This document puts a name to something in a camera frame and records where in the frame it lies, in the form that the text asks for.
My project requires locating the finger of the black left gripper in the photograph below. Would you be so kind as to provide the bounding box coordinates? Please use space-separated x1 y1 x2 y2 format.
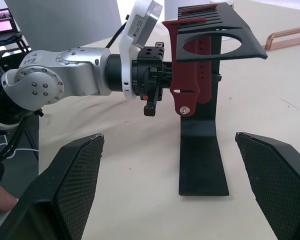
162 62 175 89

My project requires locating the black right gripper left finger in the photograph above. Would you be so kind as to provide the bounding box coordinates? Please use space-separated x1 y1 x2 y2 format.
0 133 105 240

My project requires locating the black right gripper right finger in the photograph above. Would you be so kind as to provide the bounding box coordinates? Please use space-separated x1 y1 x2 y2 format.
234 131 300 240

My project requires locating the black watch display stand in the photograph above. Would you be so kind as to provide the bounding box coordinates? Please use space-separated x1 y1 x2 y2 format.
175 2 269 197

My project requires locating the dark robot torso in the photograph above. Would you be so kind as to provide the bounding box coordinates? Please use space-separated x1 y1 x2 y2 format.
0 49 44 136

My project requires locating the black metal rack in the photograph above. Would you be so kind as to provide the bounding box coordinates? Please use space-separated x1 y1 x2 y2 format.
0 31 33 57

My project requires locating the laptop with pink screen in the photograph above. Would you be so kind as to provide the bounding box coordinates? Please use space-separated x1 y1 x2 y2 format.
0 8 17 35

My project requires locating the dark red strap with pin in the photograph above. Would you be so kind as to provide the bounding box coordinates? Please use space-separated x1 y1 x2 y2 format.
161 17 208 117

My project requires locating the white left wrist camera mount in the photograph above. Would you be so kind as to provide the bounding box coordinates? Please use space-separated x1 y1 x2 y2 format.
118 0 164 100

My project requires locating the dark red strap with holes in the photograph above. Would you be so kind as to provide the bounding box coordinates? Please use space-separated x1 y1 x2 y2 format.
181 3 218 105

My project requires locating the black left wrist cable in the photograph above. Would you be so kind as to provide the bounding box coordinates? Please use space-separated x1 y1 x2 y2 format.
104 14 130 49

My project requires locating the thin white floor cable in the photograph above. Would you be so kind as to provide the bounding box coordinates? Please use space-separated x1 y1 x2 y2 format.
0 141 40 162

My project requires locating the black robot body cable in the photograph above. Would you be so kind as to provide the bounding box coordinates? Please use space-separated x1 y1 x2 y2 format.
0 116 30 165

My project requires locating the copper coloured metal handle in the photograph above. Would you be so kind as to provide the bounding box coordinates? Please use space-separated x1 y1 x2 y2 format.
264 25 300 52

